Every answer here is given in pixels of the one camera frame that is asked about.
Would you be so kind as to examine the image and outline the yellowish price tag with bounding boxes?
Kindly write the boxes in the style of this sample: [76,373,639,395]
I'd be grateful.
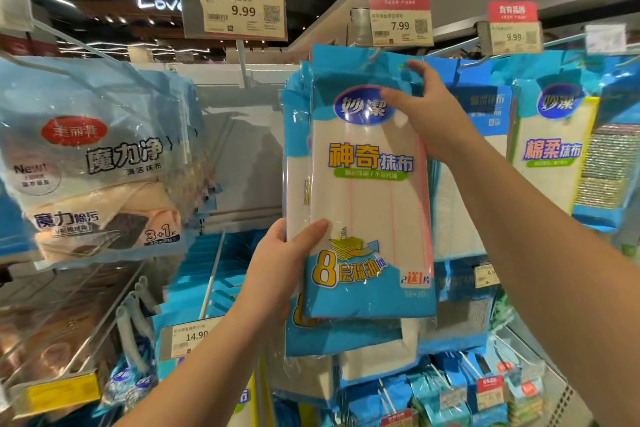
[165,316,223,360]
[473,262,501,291]

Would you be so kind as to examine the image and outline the cotton-soft cloth packet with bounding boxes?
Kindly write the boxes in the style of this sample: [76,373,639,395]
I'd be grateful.
[508,51,601,218]

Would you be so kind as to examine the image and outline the metal peg hook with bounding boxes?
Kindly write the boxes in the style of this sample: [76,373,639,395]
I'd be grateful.
[235,38,249,91]
[198,232,228,321]

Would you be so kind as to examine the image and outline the striped sponge packets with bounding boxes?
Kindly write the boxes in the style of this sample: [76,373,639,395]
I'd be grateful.
[345,342,546,427]

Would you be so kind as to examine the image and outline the hung scouring pad packet bunch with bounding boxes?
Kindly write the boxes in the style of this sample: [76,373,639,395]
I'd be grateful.
[572,56,640,233]

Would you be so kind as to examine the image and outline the person's left hand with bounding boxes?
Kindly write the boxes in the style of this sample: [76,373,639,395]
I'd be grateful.
[240,218,331,323]

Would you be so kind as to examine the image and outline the pale grey price tag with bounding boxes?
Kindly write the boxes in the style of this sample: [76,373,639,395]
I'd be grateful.
[0,0,36,35]

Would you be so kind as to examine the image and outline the blue cloth packets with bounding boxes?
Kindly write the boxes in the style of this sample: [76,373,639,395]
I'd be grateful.
[268,316,421,403]

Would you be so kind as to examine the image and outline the red white price tag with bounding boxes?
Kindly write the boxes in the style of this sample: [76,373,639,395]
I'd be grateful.
[478,1,544,57]
[183,0,288,41]
[350,0,434,49]

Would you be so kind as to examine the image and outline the hanging brownish packets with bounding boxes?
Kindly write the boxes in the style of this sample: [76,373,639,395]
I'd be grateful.
[0,266,141,383]

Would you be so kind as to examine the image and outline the person's right hand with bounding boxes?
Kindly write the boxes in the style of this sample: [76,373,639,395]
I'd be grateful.
[380,59,481,165]

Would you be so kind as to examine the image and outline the hanging grey packets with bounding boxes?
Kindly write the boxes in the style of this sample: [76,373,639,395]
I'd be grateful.
[0,54,211,268]

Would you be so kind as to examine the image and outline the blue-label white cloth packet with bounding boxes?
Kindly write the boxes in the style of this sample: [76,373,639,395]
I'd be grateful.
[430,56,516,263]

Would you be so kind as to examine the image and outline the person's right forearm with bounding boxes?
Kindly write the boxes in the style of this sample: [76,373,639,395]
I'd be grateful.
[450,141,640,427]

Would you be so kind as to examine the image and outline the blue steel-cloth packets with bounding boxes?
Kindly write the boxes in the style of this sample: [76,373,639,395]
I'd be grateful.
[418,256,501,353]

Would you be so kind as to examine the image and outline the bright yellow price tag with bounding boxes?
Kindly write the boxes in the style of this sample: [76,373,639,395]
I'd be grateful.
[10,374,103,418]

